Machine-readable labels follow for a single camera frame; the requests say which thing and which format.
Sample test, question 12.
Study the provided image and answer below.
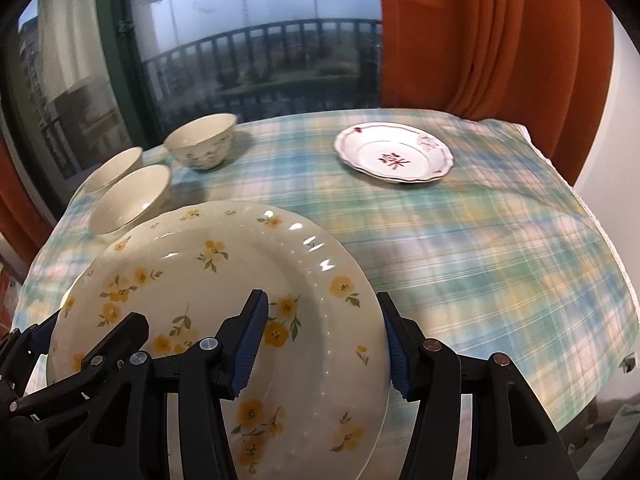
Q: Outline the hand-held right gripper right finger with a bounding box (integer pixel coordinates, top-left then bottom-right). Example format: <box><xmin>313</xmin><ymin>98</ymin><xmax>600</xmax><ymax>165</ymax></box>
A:
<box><xmin>377</xmin><ymin>291</ymin><xmax>571</xmax><ymax>480</ymax></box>

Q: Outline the white hanging cloth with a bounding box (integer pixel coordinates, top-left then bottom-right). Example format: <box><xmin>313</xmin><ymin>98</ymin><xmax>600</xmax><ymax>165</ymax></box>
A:
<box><xmin>37</xmin><ymin>0</ymin><xmax>108</xmax><ymax>96</ymax></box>

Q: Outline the plaid tablecloth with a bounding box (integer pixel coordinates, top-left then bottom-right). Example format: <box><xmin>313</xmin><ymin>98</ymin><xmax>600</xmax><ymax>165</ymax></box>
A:
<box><xmin>10</xmin><ymin>109</ymin><xmax>640</xmax><ymax>480</ymax></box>

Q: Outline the green window frame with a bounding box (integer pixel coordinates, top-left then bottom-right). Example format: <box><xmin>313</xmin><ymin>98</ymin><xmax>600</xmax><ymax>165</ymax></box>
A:
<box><xmin>95</xmin><ymin>0</ymin><xmax>166</xmax><ymax>148</ymax></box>

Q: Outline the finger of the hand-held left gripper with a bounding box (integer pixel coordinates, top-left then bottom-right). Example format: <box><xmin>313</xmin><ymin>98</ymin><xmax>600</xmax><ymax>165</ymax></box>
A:
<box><xmin>0</xmin><ymin>310</ymin><xmax>61</xmax><ymax>401</ymax></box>
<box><xmin>10</xmin><ymin>312</ymin><xmax>151</xmax><ymax>413</ymax></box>

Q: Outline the floral patterned bowl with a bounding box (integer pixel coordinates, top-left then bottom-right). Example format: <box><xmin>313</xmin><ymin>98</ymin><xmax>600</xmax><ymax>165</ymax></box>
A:
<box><xmin>164</xmin><ymin>113</ymin><xmax>238</xmax><ymax>173</ymax></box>

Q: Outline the yellow floral plate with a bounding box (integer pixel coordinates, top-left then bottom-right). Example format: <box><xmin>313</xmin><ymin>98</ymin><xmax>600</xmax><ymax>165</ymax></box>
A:
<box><xmin>46</xmin><ymin>200</ymin><xmax>391</xmax><ymax>480</ymax></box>

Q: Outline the dark balcony railing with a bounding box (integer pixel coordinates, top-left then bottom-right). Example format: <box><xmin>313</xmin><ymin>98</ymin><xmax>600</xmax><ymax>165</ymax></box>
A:
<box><xmin>142</xmin><ymin>17</ymin><xmax>383</xmax><ymax>133</ymax></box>

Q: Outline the cream bowl with dark rim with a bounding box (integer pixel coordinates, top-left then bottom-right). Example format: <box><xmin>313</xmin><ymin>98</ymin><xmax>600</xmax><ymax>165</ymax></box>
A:
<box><xmin>80</xmin><ymin>146</ymin><xmax>145</xmax><ymax>196</ymax></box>

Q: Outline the clear glass bowl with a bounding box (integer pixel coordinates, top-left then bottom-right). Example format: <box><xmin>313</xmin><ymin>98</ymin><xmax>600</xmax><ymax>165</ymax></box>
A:
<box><xmin>90</xmin><ymin>164</ymin><xmax>172</xmax><ymax>241</ymax></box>

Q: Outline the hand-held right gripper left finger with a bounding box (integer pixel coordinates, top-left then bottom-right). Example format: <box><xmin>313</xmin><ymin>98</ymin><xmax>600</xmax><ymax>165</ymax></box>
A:
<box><xmin>45</xmin><ymin>289</ymin><xmax>271</xmax><ymax>480</ymax></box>

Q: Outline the orange curtain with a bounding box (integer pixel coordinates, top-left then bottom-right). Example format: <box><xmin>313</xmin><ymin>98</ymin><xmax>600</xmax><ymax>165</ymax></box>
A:
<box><xmin>377</xmin><ymin>0</ymin><xmax>616</xmax><ymax>186</ymax></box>
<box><xmin>0</xmin><ymin>135</ymin><xmax>61</xmax><ymax>261</ymax></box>

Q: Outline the red floral scalloped plate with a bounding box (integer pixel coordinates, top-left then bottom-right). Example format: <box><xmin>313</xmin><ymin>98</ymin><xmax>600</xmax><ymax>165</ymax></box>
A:
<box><xmin>333</xmin><ymin>122</ymin><xmax>455</xmax><ymax>184</ymax></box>

